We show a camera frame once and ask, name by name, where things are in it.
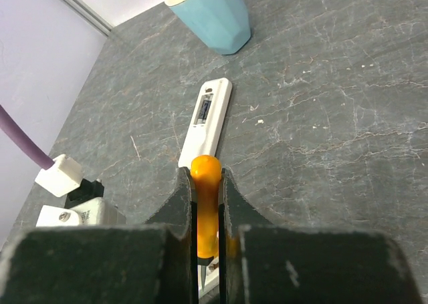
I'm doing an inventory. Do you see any white remote control upper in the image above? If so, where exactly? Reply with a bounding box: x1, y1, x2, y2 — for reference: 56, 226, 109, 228
178, 78, 233, 168

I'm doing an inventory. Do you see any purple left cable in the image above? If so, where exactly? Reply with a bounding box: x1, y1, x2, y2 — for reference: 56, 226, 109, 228
0, 104, 53, 170

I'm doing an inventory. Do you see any battery in upper remote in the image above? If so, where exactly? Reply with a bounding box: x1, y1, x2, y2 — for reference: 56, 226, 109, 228
197, 96, 211, 124

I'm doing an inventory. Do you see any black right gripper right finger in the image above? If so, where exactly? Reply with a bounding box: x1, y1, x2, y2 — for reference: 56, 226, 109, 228
219, 169, 422, 303

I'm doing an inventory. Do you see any yellow handled screwdriver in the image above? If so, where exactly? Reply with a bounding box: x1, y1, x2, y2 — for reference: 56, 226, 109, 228
191, 155, 221, 291

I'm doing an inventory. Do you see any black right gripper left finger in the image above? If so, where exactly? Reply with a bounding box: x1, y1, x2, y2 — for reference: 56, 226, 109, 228
1, 168, 199, 303

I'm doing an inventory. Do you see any white remote with QR label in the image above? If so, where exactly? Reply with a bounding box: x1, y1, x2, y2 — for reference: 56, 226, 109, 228
197, 257, 219, 298

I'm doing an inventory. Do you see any light blue cup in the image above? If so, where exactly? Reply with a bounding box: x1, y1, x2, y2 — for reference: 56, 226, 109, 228
164, 0, 251, 55

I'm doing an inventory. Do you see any aluminium frame rail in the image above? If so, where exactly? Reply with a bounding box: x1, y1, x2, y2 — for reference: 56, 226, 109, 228
61, 0, 113, 37

